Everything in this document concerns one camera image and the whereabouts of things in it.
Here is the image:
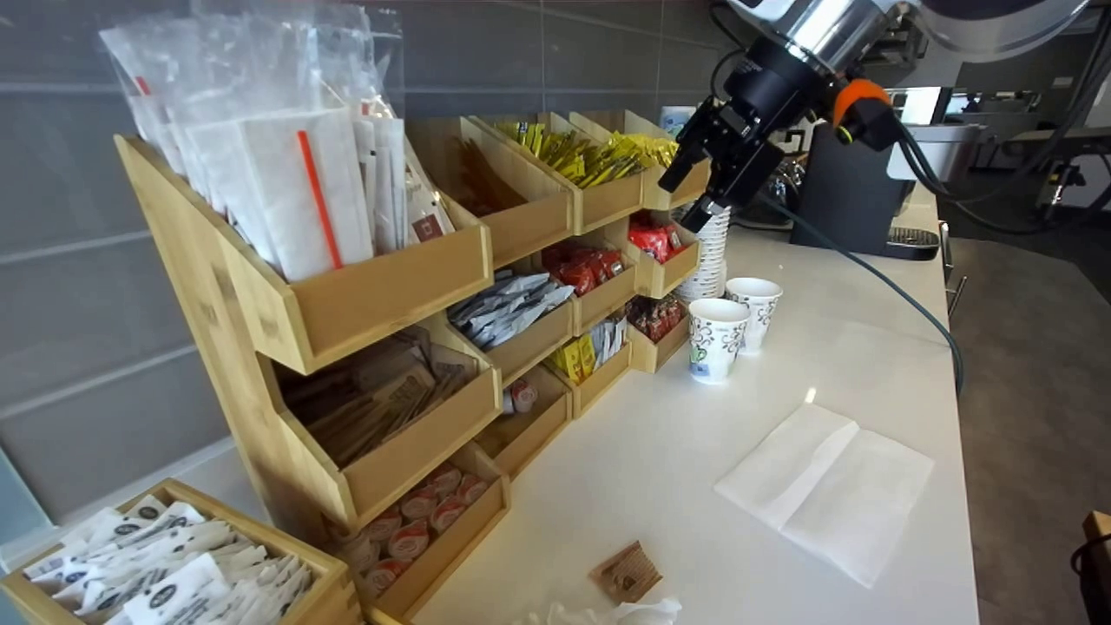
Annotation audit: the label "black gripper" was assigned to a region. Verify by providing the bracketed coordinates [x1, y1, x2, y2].
[655, 92, 803, 236]

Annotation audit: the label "small-bin wooden stand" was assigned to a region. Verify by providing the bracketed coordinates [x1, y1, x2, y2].
[414, 107, 716, 477]

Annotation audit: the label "large three-tier wooden stand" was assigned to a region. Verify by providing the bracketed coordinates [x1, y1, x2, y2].
[109, 128, 511, 619]

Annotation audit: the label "single brown sachet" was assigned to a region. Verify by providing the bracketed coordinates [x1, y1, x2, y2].
[587, 539, 666, 607]

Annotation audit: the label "red sachets pile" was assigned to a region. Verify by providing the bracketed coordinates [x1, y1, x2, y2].
[542, 236, 627, 299]
[624, 212, 688, 268]

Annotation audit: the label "yellow sachets pile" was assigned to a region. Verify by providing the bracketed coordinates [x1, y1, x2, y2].
[499, 116, 680, 193]

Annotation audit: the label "dark red packets pile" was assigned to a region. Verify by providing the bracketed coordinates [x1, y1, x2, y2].
[633, 295, 692, 342]

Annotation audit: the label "black coffee machine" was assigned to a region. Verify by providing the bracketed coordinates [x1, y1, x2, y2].
[788, 116, 945, 263]

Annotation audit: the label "white packets small pile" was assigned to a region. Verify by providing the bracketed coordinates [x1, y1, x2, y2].
[594, 314, 636, 366]

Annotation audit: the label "yellow packets small pile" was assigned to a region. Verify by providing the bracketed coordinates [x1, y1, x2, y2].
[549, 335, 605, 389]

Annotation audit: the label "black and white sachets pile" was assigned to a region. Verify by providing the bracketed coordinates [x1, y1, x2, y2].
[449, 268, 580, 355]

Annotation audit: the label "small creamer cups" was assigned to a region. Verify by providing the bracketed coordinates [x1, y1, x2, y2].
[499, 378, 542, 421]

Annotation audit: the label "white wrapped straws bundle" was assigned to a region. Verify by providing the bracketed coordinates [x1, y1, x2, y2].
[351, 92, 459, 252]

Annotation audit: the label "dark desk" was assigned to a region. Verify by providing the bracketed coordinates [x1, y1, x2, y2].
[959, 107, 1111, 222]

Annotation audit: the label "red drinking straw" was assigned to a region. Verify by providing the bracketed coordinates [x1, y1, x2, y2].
[290, 124, 346, 275]

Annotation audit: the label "brown sachets pile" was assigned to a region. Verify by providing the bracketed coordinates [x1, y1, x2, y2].
[277, 328, 481, 469]

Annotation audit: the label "round creamer cups pile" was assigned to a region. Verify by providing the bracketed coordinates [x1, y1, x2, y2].
[344, 461, 495, 599]

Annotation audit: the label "clear plastic packet pile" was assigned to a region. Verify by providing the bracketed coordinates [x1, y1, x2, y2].
[98, 0, 410, 284]

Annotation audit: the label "flat wooden box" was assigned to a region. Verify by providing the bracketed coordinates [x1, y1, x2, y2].
[0, 476, 365, 625]

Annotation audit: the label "white printed sachets pile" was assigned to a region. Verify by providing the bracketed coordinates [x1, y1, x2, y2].
[16, 491, 319, 625]

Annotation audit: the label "small orange wrist strap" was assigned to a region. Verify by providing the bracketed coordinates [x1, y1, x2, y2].
[826, 77, 894, 130]

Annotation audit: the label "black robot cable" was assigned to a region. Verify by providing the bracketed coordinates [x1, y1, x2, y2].
[756, 113, 1111, 373]

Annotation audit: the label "brown object with black cord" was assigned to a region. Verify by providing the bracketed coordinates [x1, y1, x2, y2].
[1057, 506, 1111, 625]

